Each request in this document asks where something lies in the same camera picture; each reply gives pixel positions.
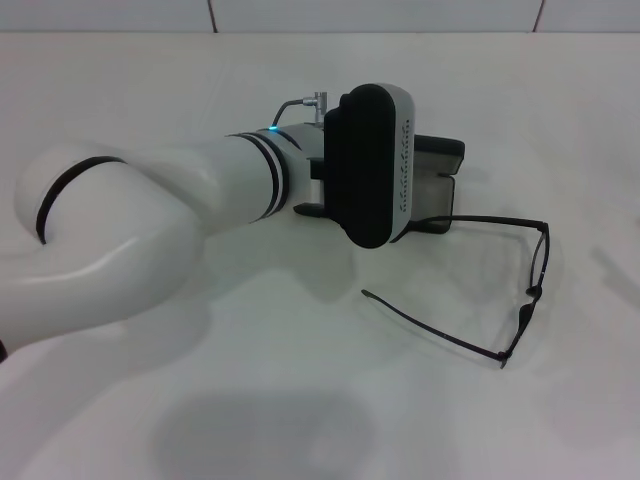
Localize black glasses case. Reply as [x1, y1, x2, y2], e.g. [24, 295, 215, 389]
[292, 133, 467, 237]

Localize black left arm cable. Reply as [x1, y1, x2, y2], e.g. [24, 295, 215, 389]
[269, 90, 327, 129]

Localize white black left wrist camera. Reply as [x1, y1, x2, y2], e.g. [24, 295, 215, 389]
[308, 82, 417, 250]

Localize black thin-frame glasses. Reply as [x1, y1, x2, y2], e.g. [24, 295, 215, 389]
[360, 214, 551, 371]

